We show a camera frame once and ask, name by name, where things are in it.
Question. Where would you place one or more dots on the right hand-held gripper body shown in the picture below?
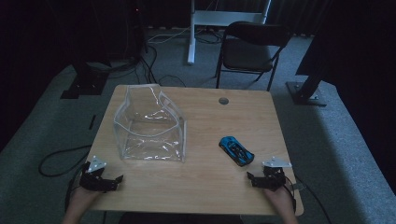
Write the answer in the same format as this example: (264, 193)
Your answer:
(274, 179)

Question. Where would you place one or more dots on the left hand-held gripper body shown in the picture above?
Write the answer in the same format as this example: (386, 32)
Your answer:
(93, 182)

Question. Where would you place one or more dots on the grey round table grommet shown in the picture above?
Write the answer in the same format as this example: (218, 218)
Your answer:
(223, 100)

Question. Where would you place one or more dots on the black folding chair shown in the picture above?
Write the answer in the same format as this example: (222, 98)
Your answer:
(247, 54)

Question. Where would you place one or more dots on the white desk frame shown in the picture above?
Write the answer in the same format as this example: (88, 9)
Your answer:
(193, 37)

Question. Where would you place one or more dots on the blue toy car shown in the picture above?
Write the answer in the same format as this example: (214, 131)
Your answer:
(236, 151)

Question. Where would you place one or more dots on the small black floor strip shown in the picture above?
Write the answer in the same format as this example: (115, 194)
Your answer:
(92, 122)

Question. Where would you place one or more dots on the black stand base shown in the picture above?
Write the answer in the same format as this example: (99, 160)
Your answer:
(306, 95)
(85, 84)

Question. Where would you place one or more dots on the clear plastic bag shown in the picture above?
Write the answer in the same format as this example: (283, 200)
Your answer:
(149, 137)

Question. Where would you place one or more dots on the person's left hand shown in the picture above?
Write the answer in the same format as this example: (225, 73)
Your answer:
(82, 198)

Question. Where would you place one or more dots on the person's right hand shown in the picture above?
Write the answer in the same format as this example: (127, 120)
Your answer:
(281, 200)

